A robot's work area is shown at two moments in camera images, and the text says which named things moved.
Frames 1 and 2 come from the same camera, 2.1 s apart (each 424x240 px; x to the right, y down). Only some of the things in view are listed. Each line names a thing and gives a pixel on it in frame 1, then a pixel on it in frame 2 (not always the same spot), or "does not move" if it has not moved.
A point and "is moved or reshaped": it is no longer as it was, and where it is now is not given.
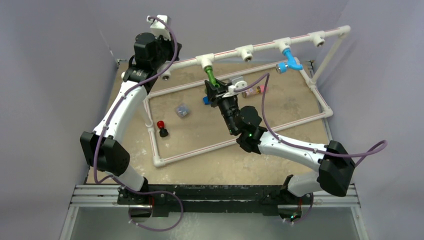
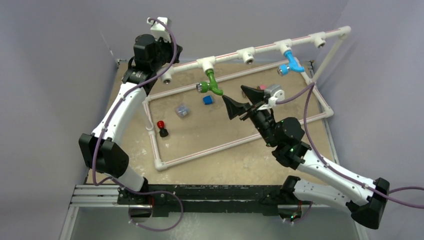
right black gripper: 212,92 → 234,109
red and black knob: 163,131 does not move
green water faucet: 209,70 is moved or reshaped
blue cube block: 205,100 does not move
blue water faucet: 282,68 does not move
